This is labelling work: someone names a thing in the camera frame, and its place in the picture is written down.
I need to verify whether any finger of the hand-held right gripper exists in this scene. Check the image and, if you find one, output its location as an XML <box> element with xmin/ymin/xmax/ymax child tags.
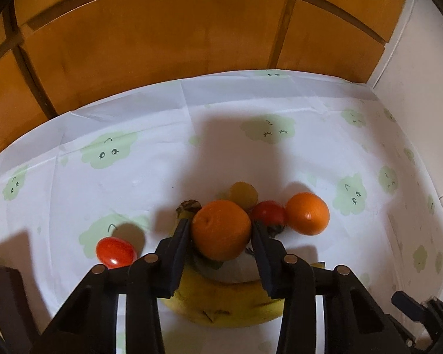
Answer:
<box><xmin>391</xmin><ymin>291</ymin><xmax>427</xmax><ymax>323</ymax></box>

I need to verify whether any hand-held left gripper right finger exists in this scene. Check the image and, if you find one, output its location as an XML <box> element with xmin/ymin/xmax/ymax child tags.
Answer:
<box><xmin>252</xmin><ymin>220</ymin><xmax>417</xmax><ymax>354</ymax></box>

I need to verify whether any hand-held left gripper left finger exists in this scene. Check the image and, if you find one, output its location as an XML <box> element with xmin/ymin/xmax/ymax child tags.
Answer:
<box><xmin>30</xmin><ymin>218</ymin><xmax>191</xmax><ymax>354</ymax></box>

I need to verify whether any red cherry tomato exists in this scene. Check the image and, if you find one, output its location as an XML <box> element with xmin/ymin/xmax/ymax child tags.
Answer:
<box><xmin>96</xmin><ymin>237</ymin><xmax>137</xmax><ymax>269</ymax></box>
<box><xmin>251</xmin><ymin>200</ymin><xmax>286</xmax><ymax>237</ymax></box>

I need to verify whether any orange mandarin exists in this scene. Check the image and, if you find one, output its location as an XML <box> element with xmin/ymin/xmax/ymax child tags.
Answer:
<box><xmin>285</xmin><ymin>192</ymin><xmax>330</xmax><ymax>236</ymax></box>
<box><xmin>191</xmin><ymin>199</ymin><xmax>252</xmax><ymax>261</ymax></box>

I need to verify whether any yellow banana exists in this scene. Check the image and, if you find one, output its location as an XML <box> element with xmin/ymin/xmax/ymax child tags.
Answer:
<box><xmin>159</xmin><ymin>200</ymin><xmax>327</xmax><ymax>328</ymax></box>

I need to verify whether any small brown round fruit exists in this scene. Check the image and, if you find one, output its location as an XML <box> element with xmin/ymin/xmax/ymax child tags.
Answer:
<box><xmin>229</xmin><ymin>181</ymin><xmax>259</xmax><ymax>212</ymax></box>

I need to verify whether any white green cloud tablecloth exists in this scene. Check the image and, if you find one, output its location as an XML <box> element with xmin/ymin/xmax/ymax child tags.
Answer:
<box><xmin>0</xmin><ymin>69</ymin><xmax>443</xmax><ymax>354</ymax></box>

